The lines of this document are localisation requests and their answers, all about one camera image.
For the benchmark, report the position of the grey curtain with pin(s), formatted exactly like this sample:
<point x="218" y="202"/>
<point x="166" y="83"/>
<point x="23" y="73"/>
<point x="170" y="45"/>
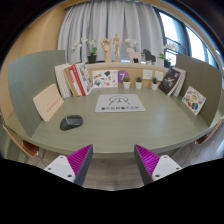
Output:
<point x="106" y="23"/>

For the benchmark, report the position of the pink wooden horse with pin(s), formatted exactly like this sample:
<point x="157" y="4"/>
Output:
<point x="132" y="54"/>

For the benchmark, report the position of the black wooden horse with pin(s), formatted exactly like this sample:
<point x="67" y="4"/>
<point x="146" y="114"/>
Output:
<point x="148" y="56"/>

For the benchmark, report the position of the window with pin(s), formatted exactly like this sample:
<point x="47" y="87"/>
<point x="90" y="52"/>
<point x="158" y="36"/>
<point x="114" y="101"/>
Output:
<point x="195" y="43"/>

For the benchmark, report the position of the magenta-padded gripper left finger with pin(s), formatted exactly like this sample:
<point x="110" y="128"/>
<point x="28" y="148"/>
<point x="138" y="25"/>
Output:
<point x="63" y="165"/>

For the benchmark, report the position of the white orchid in black pot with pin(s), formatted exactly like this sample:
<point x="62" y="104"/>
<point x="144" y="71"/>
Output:
<point x="92" y="58"/>
<point x="167" y="62"/>

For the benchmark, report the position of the wooden mannequin figure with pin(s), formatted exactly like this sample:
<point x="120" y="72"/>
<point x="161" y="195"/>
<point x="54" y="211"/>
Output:
<point x="117" y="43"/>

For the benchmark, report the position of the white wall switch plate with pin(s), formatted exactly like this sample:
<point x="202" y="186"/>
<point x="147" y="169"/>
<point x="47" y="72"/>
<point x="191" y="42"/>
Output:
<point x="159" y="75"/>

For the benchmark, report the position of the white illustrated sticker card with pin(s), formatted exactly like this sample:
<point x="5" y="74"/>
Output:
<point x="104" y="78"/>

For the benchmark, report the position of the white wall socket plate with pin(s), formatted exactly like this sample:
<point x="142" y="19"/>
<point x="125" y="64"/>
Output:
<point x="147" y="74"/>

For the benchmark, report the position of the succulent in white pot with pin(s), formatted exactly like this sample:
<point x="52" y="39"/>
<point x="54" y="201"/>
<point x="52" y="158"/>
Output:
<point x="126" y="84"/>
<point x="154" y="86"/>
<point x="138" y="84"/>

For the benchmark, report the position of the colourful sticker card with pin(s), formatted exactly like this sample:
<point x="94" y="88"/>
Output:
<point x="193" y="100"/>

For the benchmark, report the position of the black computer mouse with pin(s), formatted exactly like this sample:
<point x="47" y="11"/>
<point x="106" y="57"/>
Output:
<point x="71" y="122"/>

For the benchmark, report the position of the red and white book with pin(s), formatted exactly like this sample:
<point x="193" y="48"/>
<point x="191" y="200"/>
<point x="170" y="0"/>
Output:
<point x="76" y="78"/>

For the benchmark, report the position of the white printed mouse pad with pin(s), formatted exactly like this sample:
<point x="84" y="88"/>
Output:
<point x="120" y="103"/>

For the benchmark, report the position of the wooden chair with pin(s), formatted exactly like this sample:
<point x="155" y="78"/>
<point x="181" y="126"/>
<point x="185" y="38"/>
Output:
<point x="208" y="135"/>
<point x="25" y="146"/>

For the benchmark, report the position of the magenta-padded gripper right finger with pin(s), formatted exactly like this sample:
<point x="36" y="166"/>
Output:
<point x="163" y="165"/>

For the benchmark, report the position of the beige booklet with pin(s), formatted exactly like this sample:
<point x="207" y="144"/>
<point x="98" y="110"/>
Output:
<point x="47" y="102"/>

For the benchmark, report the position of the wooden hand model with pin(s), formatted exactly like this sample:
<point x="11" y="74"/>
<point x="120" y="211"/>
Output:
<point x="107" y="46"/>

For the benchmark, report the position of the purple round number sign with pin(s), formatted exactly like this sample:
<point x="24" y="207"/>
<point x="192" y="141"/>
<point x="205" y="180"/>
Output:
<point x="122" y="75"/>

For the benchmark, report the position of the white orchid flowers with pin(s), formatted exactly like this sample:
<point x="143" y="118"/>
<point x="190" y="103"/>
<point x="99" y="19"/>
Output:
<point x="131" y="42"/>

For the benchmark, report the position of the brown book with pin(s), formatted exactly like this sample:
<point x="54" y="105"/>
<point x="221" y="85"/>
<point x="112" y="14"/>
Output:
<point x="70" y="81"/>

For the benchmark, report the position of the black cover book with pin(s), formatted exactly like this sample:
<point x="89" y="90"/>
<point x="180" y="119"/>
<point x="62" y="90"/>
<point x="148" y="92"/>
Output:
<point x="169" y="81"/>

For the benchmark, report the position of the white book behind black book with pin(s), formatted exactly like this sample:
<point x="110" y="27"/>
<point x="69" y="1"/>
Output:
<point x="181" y="81"/>

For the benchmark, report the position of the light wooden desk shelf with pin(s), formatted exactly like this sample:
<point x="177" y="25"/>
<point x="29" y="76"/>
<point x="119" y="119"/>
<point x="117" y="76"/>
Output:
<point x="133" y="66"/>

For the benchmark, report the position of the green desk divider panel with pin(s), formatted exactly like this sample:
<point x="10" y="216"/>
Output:
<point x="203" y="80"/>
<point x="30" y="76"/>

